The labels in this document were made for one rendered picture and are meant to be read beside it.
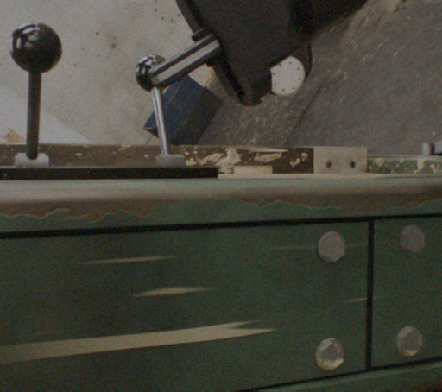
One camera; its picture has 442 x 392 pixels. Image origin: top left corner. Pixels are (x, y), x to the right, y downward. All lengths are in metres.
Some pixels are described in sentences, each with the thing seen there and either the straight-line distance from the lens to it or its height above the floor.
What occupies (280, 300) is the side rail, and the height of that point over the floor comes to 1.39.
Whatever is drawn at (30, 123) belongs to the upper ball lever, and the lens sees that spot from 0.48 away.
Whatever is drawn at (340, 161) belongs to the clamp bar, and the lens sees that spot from 1.17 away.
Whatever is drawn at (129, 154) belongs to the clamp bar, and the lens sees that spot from 1.00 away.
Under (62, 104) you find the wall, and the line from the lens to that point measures 6.15.
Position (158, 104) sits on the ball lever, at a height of 1.42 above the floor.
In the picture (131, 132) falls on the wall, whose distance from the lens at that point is 6.25.
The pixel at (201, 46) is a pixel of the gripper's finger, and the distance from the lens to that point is 0.49.
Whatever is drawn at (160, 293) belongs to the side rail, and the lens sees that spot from 0.25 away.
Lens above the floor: 1.53
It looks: 20 degrees down
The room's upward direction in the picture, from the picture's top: 56 degrees counter-clockwise
